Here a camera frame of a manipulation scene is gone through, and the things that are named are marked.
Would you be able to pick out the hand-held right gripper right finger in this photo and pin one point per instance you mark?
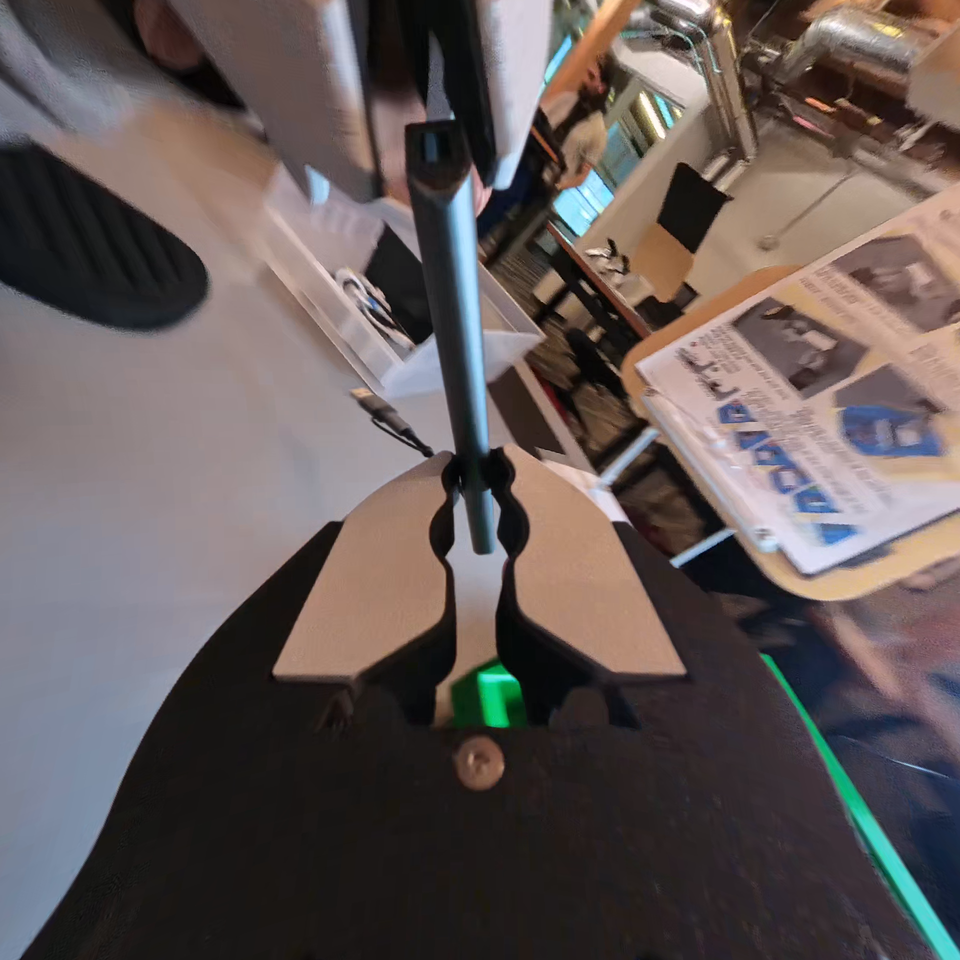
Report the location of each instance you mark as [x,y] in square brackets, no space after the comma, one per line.
[585,600]

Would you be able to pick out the wooden chair with black back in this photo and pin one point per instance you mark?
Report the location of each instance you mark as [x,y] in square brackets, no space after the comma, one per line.
[694,202]

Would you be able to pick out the printed paper sheets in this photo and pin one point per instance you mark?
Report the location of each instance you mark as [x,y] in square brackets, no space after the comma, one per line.
[825,420]

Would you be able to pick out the clear plastic box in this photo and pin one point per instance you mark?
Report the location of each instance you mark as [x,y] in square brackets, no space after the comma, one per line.
[322,247]

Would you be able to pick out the slim grey usb hub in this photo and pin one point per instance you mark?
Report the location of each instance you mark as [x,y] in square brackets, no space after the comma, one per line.
[454,315]

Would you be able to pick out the green plastic bin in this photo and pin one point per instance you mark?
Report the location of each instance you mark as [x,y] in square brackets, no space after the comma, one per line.
[487,697]

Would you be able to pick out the black docking station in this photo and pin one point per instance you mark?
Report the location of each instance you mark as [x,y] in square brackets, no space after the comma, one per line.
[397,285]

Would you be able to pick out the person's left forearm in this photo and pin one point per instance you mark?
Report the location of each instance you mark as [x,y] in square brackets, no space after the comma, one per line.
[52,67]

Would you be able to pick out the silver air duct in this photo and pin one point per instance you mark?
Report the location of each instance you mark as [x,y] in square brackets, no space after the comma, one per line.
[720,90]
[847,37]

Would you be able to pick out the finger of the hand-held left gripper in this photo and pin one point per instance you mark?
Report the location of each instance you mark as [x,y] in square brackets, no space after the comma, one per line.
[517,67]
[285,67]

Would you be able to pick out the person's left hand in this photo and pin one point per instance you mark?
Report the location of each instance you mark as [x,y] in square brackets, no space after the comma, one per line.
[169,34]

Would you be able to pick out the brown top office desk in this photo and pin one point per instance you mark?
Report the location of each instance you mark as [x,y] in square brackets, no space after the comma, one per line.
[600,281]

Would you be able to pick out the black padded wrist rest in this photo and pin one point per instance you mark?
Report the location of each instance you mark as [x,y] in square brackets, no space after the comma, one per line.
[90,247]

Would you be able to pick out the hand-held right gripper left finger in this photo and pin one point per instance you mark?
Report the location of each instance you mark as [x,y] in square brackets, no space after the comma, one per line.
[367,600]

